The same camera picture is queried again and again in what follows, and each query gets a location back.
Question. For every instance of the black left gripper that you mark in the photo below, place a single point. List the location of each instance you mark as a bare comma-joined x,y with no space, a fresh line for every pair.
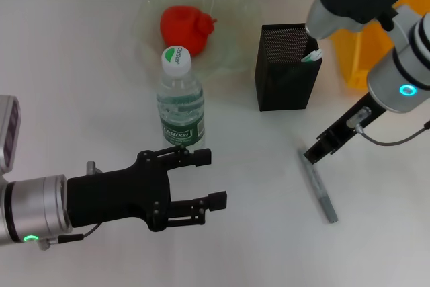
117,196

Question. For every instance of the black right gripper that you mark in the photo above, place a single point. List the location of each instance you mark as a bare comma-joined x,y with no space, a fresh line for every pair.
342,132

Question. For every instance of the clear green-label water bottle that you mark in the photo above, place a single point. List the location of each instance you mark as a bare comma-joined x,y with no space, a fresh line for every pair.
181,109

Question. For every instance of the mint green pen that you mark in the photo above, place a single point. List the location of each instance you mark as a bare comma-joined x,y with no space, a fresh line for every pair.
312,55

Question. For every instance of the red-orange toy fruit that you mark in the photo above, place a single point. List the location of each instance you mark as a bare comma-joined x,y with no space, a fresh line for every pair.
183,28

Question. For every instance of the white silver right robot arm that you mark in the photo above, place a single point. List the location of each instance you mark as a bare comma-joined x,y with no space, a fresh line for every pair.
393,48

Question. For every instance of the grey marker pen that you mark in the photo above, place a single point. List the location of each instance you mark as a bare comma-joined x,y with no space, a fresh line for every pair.
322,193

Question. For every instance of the black mesh pen holder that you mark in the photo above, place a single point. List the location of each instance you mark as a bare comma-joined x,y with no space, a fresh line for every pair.
285,82

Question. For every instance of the translucent green fruit plate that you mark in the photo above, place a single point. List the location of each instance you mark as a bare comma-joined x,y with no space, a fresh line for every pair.
228,31

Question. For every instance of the yellow plastic bin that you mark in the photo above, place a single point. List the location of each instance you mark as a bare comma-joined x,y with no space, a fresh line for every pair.
356,62

